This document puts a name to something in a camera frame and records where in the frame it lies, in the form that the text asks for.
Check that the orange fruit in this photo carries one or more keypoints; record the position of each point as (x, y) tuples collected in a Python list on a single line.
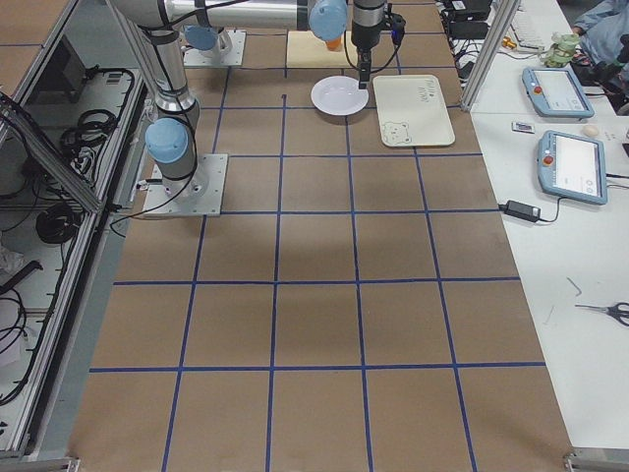
[(334, 44)]

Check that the cream bear tray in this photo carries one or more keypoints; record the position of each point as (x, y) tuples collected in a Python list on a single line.
[(412, 112)]

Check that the near teach pendant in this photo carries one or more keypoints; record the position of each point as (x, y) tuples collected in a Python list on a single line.
[(572, 167)]

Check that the black allen key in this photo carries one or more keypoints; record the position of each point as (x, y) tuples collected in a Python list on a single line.
[(578, 290)]

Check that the white round plate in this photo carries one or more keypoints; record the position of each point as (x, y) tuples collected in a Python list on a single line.
[(339, 96)]

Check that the aluminium frame cabinet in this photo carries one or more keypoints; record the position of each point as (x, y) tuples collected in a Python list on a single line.
[(70, 155)]

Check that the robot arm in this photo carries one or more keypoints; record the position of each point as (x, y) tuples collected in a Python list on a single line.
[(325, 19), (170, 139)]

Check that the small white card box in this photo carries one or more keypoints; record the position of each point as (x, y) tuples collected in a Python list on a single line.
[(521, 127)]

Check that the small egg shaped object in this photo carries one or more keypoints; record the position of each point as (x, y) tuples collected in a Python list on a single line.
[(590, 131)]

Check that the teach pendant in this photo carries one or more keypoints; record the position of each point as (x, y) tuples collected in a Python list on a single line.
[(572, 167), (556, 92)]

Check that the green white tape stack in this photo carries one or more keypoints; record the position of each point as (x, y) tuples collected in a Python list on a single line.
[(562, 50)]

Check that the far teach pendant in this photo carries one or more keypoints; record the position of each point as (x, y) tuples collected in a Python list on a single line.
[(556, 92)]

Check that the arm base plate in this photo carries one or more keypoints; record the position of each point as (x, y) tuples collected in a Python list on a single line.
[(202, 196), (227, 51)]

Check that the aluminium frame post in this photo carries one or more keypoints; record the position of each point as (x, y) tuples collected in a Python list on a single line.
[(500, 23)]

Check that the white keyboard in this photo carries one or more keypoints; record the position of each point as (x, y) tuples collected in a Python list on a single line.
[(524, 32)]

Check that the black scissors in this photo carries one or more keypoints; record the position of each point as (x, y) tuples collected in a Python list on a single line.
[(618, 311)]

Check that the bamboo cutting board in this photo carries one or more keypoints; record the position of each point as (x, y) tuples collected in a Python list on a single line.
[(304, 50)]

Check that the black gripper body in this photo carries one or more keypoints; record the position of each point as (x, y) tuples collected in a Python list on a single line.
[(365, 37)]

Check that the black power adapter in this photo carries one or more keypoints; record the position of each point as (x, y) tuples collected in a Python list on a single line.
[(521, 211)]

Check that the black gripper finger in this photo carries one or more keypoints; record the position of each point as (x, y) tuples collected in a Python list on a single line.
[(363, 65)]

